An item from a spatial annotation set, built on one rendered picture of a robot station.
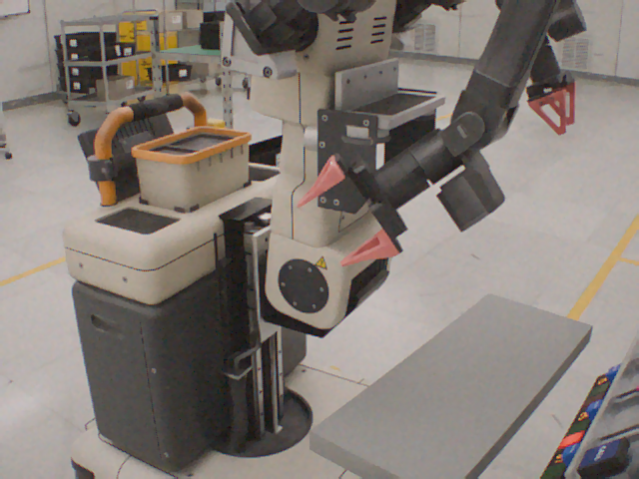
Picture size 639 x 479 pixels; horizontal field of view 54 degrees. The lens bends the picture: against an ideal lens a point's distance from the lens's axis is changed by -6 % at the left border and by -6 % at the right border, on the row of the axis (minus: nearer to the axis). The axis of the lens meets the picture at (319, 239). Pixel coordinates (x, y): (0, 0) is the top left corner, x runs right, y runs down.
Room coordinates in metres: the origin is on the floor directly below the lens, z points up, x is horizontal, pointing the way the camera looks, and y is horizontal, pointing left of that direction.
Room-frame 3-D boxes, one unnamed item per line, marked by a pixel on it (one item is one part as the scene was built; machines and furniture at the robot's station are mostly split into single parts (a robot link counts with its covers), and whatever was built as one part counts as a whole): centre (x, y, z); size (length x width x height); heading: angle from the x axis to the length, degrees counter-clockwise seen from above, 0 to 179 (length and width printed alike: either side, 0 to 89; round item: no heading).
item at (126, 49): (5.98, 1.90, 0.63); 0.40 x 0.30 x 0.14; 158
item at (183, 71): (6.93, 1.58, 0.29); 0.40 x 0.30 x 0.14; 144
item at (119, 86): (6.00, 1.89, 0.30); 0.30 x 0.23 x 0.18; 162
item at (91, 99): (6.01, 1.89, 0.50); 0.90 x 0.54 x 1.00; 158
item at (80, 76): (6.90, 2.47, 0.38); 0.65 x 0.46 x 0.75; 57
